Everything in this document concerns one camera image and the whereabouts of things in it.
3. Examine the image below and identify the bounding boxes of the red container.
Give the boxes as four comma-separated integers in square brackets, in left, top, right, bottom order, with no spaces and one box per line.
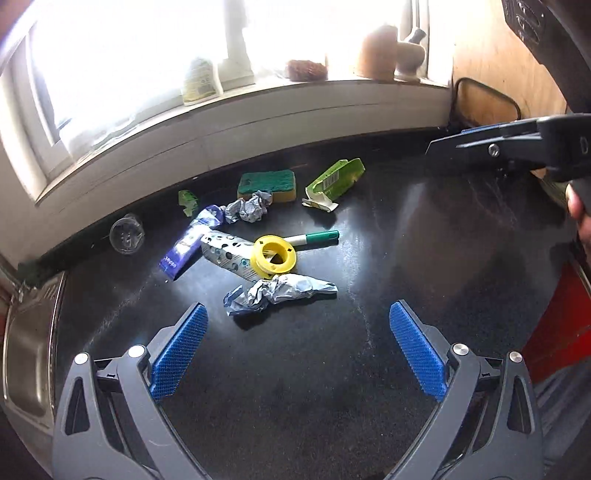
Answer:
[525,257,591,385]

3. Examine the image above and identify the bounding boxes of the green and yellow sponge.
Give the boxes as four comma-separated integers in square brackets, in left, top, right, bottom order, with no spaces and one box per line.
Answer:
[237,170,297,204]

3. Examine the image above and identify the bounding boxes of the pale plastic bottle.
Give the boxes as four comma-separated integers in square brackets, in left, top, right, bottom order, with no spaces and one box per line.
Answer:
[181,57,225,106]

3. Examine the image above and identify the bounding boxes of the green carton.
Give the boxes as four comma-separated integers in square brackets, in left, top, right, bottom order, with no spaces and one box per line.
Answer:
[302,158,366,213]

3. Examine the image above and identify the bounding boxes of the white dotted packet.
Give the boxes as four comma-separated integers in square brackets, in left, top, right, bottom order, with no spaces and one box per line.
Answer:
[200,232,260,282]

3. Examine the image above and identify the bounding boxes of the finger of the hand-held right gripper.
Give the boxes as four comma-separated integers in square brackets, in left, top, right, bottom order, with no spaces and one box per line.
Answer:
[457,116,544,139]
[426,134,548,169]

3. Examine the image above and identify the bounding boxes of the white mortar with pestle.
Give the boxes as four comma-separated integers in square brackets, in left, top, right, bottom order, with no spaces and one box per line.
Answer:
[394,27,428,82]

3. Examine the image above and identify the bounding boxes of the long paper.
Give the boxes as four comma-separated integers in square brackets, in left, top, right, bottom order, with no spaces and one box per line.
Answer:
[222,272,339,317]

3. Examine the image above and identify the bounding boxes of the person's grey trousers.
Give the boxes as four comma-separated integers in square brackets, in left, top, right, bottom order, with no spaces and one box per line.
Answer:
[530,368,591,480]

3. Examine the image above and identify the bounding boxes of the purple foil packet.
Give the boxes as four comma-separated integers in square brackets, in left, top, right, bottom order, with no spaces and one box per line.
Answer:
[159,205,225,281]

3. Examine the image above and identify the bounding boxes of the green marker pen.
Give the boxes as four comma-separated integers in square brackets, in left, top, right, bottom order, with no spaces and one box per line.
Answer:
[283,229,341,248]

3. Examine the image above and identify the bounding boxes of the small green wrapper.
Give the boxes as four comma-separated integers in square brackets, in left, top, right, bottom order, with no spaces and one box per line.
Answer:
[178,189,200,219]

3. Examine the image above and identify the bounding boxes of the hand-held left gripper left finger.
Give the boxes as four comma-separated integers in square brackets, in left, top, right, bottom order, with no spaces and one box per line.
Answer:
[52,302,209,480]

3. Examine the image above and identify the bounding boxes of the black wire rack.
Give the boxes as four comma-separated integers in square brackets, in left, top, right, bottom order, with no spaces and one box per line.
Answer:
[454,77,521,131]

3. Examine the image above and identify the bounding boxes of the steel sink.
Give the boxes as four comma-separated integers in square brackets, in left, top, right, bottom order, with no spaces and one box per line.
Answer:
[0,271,66,418]

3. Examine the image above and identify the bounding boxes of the white window frame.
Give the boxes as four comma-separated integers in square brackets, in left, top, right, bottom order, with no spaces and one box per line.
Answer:
[0,0,454,206]

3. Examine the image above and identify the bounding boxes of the clear glass cup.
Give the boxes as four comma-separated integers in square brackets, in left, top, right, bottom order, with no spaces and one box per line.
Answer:
[109,213,147,255]

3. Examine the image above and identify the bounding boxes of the person's right hand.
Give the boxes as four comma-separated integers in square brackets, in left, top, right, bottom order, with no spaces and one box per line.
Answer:
[566,182,591,253]

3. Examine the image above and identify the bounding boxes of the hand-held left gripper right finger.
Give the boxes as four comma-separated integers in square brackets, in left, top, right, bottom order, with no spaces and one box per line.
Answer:
[389,299,546,480]

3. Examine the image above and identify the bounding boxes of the orange wooden jar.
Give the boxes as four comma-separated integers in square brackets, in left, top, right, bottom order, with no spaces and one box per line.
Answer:
[357,23,399,79]

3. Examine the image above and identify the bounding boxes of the brown scouring ball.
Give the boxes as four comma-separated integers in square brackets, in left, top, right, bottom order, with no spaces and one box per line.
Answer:
[284,58,329,82]

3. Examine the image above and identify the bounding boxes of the small crumpled paper ball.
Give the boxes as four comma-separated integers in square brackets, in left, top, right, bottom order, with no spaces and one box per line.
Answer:
[223,192,273,226]

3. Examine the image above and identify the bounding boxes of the yellow tape spool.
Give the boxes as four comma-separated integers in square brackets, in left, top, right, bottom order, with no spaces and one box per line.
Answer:
[252,234,297,280]

